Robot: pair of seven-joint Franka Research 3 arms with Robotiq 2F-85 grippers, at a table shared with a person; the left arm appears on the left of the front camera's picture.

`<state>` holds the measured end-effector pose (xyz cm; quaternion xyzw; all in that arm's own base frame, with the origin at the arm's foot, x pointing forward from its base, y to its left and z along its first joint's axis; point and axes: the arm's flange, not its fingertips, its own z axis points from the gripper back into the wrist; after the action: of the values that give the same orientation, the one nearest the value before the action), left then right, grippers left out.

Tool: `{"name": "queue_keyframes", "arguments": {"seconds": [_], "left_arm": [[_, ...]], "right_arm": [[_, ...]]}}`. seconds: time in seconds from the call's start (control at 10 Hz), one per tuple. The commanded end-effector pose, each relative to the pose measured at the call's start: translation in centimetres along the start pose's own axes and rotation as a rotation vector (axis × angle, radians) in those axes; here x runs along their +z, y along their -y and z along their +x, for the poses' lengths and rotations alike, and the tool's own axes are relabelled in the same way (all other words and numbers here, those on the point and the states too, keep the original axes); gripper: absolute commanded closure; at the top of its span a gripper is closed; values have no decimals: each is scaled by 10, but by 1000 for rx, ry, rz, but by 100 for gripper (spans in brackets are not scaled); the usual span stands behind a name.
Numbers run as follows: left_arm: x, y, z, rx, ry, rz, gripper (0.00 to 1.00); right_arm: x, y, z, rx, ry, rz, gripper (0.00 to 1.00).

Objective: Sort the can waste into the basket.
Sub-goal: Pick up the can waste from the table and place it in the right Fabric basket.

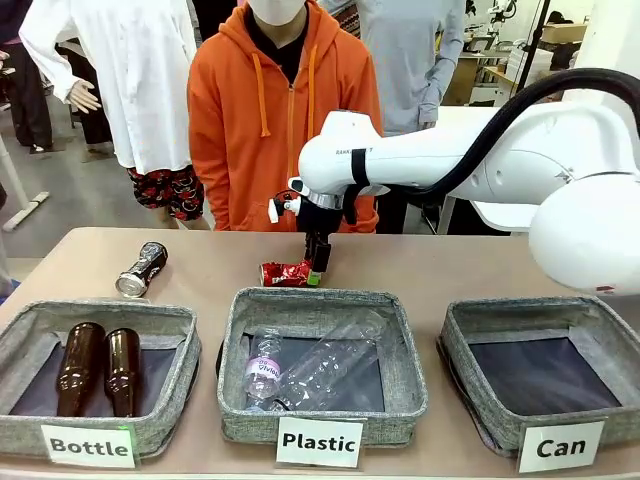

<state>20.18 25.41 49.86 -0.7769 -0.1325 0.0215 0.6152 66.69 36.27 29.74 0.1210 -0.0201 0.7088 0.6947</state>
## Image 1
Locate person in dark clothes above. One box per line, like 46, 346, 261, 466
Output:
0, 0, 54, 153

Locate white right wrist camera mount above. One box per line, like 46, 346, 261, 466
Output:
268, 192, 304, 224

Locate black stand pole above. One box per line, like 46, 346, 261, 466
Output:
507, 0, 551, 110

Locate grey basket labelled Bottle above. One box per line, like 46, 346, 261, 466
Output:
0, 298, 203, 459

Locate cardboard box on shelf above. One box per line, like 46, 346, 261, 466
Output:
542, 22, 589, 45

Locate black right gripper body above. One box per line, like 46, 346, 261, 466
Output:
298, 198, 347, 247

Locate mannequin in white shirt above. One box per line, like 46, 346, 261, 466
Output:
18, 0, 201, 176

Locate white desk leg frame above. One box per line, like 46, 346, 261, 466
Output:
0, 134, 50, 233

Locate black and silver can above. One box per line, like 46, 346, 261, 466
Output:
114, 241, 169, 299

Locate mannequin hand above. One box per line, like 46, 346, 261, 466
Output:
67, 79, 104, 114

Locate red floral shorts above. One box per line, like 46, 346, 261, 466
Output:
127, 164, 206, 222

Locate large clear plastic bottle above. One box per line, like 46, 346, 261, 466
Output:
272, 309, 389, 413

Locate white Plastic label card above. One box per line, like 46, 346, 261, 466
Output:
275, 415, 365, 470

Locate wooden background desk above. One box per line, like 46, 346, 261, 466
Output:
442, 49, 512, 106

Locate person in orange hoodie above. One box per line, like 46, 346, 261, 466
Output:
187, 0, 385, 234

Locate grey basket labelled Can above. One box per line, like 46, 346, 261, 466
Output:
437, 295, 640, 459

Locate small pink-label plastic bottle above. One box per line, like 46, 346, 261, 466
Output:
243, 327, 284, 401

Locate figure in grey hoodie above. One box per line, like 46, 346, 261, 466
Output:
357, 0, 466, 236

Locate white Can label card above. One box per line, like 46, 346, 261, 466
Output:
517, 421, 607, 475

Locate brown glass bottle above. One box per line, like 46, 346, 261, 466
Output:
55, 322, 107, 418
103, 327, 143, 419

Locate white face mask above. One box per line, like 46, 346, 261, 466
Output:
248, 0, 306, 26

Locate crushed red can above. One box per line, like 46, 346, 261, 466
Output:
259, 259, 321, 289

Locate white Bottle label card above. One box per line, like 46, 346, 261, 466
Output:
40, 423, 137, 470

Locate grey basket labelled Plastic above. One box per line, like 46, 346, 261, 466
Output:
215, 286, 430, 449

